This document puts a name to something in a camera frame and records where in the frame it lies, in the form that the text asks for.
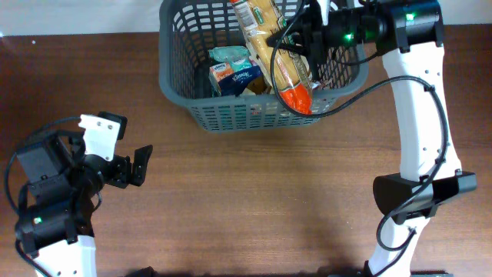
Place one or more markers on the Kleenex tissue pack box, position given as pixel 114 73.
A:
pixel 232 78

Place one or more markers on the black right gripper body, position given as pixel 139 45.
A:
pixel 316 42

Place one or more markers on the beige pouch white contents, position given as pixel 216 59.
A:
pixel 314 84

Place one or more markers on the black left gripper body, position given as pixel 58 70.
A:
pixel 123 171

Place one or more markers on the light teal snack wrapper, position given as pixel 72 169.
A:
pixel 228 53

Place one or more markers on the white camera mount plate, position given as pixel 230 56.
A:
pixel 100 136

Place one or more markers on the grey plastic basket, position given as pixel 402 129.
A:
pixel 188 29

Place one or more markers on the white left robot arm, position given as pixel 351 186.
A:
pixel 55 207

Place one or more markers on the San Remo spaghetti packet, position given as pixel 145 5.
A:
pixel 259 19

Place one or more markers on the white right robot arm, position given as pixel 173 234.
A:
pixel 409 38

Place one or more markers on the beige pouch chocolate contents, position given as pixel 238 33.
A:
pixel 258 86

